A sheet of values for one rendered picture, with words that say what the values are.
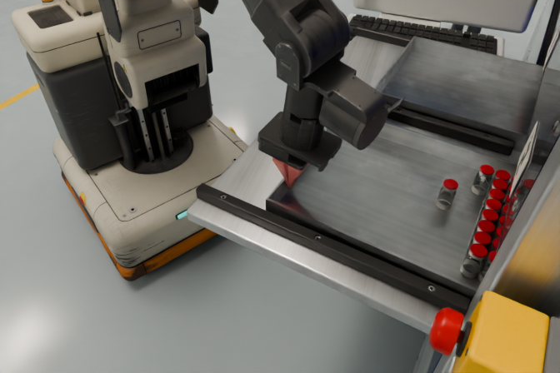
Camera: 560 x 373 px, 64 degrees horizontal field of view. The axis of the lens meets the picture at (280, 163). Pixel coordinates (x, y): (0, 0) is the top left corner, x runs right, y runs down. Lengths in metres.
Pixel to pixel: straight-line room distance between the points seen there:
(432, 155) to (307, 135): 0.29
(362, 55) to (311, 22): 0.57
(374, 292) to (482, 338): 0.21
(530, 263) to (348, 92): 0.24
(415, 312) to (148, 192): 1.16
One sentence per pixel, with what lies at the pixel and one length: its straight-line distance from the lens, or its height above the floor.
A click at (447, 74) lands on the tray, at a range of 1.03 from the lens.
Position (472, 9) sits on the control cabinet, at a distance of 1.44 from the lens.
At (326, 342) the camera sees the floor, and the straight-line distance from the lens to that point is 1.54.
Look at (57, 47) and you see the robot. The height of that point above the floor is 0.76.
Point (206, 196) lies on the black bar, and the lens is 0.68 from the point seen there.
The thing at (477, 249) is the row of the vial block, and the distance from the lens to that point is 0.62.
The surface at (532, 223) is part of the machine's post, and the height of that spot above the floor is 1.10.
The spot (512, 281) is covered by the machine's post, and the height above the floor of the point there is 1.03.
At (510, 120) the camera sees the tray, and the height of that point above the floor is 0.88.
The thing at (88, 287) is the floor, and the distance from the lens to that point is 1.77.
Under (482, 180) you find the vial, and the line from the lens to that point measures 0.73.
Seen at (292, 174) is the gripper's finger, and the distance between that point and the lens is 0.63.
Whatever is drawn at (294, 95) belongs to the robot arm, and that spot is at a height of 1.08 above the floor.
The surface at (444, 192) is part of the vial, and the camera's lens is 0.69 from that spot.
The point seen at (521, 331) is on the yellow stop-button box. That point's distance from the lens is 0.44.
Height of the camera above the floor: 1.38
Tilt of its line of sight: 42 degrees down
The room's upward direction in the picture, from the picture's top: straight up
